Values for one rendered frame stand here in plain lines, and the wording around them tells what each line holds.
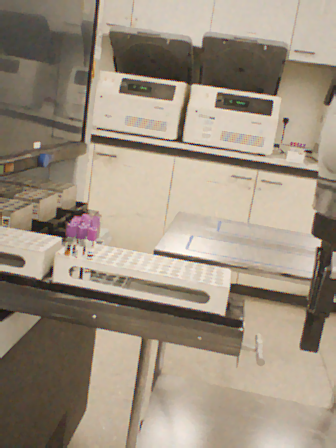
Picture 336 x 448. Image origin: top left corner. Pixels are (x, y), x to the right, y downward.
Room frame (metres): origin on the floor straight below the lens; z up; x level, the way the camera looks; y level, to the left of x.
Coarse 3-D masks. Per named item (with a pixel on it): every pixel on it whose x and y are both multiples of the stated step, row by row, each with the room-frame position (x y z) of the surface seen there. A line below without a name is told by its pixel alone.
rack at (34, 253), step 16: (0, 240) 0.84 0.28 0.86; (16, 240) 0.85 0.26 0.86; (32, 240) 0.87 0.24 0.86; (48, 240) 0.89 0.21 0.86; (0, 256) 0.92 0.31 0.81; (16, 256) 0.92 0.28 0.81; (32, 256) 0.81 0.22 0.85; (48, 256) 0.84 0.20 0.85; (16, 272) 0.82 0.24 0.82; (32, 272) 0.81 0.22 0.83; (48, 272) 0.85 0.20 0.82
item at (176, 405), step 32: (192, 224) 1.38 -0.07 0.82; (224, 224) 1.44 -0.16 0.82; (192, 256) 1.08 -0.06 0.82; (224, 256) 1.11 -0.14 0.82; (256, 256) 1.15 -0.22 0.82; (288, 256) 1.19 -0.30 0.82; (160, 352) 1.50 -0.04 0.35; (160, 384) 1.44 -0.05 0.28; (192, 384) 1.47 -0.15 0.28; (160, 416) 1.27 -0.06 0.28; (192, 416) 1.29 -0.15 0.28; (224, 416) 1.32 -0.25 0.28; (256, 416) 1.34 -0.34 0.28; (288, 416) 1.37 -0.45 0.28; (320, 416) 1.40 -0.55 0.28
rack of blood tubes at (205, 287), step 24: (72, 264) 0.80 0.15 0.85; (96, 264) 0.80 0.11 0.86; (120, 264) 0.82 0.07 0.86; (144, 264) 0.83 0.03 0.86; (168, 264) 0.85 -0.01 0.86; (192, 264) 0.88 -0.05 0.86; (96, 288) 0.80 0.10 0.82; (120, 288) 0.80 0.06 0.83; (144, 288) 0.86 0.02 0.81; (168, 288) 0.88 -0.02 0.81; (192, 288) 0.88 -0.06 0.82; (216, 288) 0.78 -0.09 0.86; (216, 312) 0.78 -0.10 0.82
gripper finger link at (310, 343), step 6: (306, 318) 0.81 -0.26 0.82; (324, 318) 0.80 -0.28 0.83; (306, 324) 0.80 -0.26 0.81; (306, 330) 0.80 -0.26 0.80; (306, 336) 0.80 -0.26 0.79; (312, 336) 0.80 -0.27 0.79; (318, 336) 0.80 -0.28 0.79; (300, 342) 0.81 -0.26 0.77; (306, 342) 0.80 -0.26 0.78; (312, 342) 0.80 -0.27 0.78; (318, 342) 0.80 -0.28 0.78; (300, 348) 0.80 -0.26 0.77; (306, 348) 0.80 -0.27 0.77; (312, 348) 0.80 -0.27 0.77
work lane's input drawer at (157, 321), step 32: (0, 288) 0.80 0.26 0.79; (32, 288) 0.79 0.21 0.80; (64, 288) 0.80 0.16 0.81; (64, 320) 0.79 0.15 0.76; (96, 320) 0.78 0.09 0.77; (128, 320) 0.78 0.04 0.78; (160, 320) 0.77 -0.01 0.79; (192, 320) 0.77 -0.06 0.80; (224, 320) 0.77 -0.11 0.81; (224, 352) 0.76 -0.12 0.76; (256, 352) 0.80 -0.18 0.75
